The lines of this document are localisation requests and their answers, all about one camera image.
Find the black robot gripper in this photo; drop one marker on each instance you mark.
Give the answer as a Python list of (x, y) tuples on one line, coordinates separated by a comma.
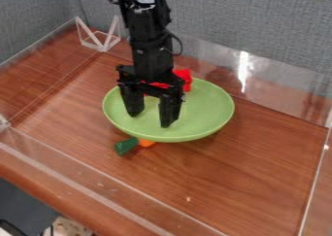
[(146, 19)]

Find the red rectangular block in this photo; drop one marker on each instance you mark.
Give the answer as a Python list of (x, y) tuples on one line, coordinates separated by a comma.
[(185, 75)]

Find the light green plate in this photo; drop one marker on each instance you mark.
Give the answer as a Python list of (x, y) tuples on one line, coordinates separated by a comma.
[(207, 110)]

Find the toy carrot with green top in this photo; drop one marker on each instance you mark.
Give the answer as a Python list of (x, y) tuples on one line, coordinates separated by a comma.
[(125, 146)]

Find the white power strip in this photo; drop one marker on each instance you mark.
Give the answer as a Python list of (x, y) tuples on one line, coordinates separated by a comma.
[(66, 227)]

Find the clear acrylic enclosure wall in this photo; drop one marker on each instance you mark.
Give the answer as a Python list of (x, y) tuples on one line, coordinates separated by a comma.
[(255, 180)]

